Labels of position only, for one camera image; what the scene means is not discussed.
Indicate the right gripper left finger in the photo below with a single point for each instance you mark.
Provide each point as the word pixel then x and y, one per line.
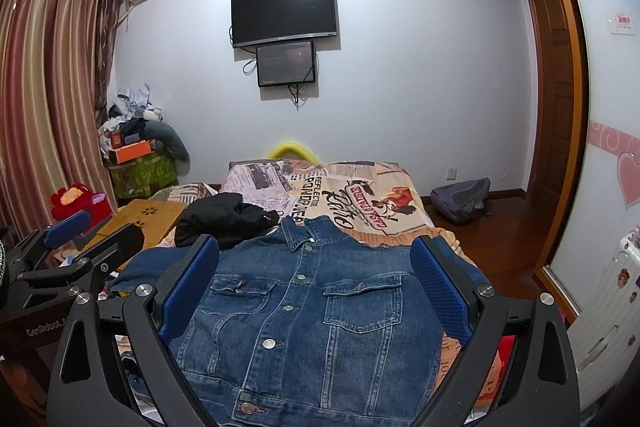
pixel 89 386

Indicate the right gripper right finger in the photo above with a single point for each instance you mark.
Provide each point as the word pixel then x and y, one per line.
pixel 539 386

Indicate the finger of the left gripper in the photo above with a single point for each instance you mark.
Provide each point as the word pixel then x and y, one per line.
pixel 31 254
pixel 100 251

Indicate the blue denim jacket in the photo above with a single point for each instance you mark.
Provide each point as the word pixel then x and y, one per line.
pixel 306 326

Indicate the red plush toy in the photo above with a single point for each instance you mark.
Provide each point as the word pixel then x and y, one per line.
pixel 79 197

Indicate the white radiator with stickers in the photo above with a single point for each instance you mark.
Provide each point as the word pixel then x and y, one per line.
pixel 605 335

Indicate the orange box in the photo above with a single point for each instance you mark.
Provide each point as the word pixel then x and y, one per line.
pixel 130 152

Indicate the black folded garment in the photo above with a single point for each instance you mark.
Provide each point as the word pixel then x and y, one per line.
pixel 225 217

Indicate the yellow headboard cushion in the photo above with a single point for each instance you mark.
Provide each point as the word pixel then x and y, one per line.
pixel 292 150

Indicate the grey backpack on floor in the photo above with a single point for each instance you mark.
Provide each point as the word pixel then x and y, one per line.
pixel 463 202

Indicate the red striped curtain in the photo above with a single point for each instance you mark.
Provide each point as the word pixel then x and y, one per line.
pixel 56 61

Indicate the printed bed cover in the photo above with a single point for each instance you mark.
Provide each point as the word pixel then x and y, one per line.
pixel 376 204

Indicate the wooden door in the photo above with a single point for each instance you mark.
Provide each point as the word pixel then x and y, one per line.
pixel 559 43

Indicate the white wall socket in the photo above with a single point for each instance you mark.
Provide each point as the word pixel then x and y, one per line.
pixel 451 173

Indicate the small black wall monitor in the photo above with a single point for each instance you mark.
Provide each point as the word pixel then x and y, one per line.
pixel 282 64

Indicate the large black wall television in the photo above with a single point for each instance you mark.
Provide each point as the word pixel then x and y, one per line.
pixel 256 22

